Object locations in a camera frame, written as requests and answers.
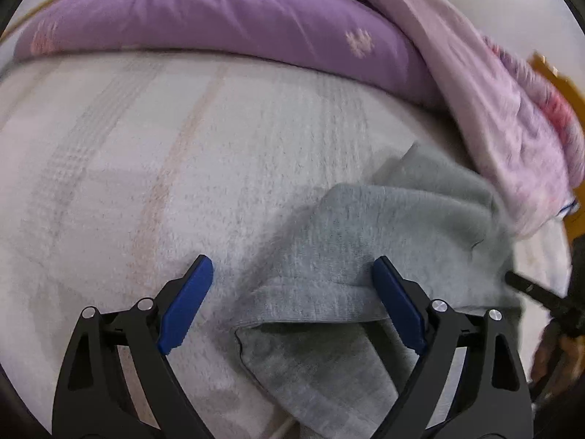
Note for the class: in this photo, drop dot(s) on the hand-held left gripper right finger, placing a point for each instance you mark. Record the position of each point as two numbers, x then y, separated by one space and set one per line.
397 306

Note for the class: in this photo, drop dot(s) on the purple floral quilt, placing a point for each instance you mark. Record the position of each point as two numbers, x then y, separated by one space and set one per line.
228 9

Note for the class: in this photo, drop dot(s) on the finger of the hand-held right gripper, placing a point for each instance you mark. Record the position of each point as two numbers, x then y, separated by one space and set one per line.
530 289

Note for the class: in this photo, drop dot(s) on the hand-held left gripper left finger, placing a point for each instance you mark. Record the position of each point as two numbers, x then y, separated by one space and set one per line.
187 306

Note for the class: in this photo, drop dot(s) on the grey sweatshirt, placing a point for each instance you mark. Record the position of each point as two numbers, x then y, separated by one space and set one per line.
365 219

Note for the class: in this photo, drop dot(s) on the wooden bed headboard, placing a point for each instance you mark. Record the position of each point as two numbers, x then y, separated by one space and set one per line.
571 87

